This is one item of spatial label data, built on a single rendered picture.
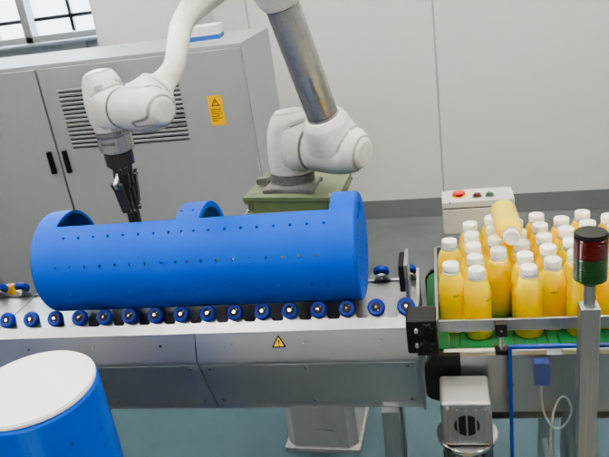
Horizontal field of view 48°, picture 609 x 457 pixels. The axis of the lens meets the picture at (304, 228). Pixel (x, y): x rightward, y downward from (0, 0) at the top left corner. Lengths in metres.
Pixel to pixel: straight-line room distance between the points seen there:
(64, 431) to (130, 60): 2.26
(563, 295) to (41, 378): 1.20
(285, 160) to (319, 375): 0.78
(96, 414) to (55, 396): 0.10
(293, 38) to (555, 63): 2.67
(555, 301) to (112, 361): 1.17
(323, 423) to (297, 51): 1.43
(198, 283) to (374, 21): 2.92
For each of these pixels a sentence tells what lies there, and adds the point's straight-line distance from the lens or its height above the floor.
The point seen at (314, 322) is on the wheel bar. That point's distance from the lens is 1.80.
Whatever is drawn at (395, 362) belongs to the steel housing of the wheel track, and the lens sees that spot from 1.82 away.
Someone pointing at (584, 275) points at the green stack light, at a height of 1.18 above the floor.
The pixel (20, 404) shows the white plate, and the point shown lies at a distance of 1.59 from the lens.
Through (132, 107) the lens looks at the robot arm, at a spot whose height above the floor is 1.54.
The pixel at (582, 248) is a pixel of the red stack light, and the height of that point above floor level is 1.24.
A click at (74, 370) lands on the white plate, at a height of 1.04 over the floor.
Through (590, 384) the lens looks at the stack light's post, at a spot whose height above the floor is 0.92.
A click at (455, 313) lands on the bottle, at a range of 1.73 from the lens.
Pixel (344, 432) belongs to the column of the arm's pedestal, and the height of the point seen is 0.10.
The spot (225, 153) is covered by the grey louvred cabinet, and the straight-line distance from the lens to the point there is 3.43.
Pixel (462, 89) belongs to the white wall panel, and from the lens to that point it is 4.47.
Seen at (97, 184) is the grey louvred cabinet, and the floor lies 0.81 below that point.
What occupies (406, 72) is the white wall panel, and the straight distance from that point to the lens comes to 4.46.
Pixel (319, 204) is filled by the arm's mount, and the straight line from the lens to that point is 2.29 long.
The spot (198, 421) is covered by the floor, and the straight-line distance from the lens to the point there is 3.12.
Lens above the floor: 1.84
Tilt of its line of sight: 23 degrees down
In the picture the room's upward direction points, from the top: 8 degrees counter-clockwise
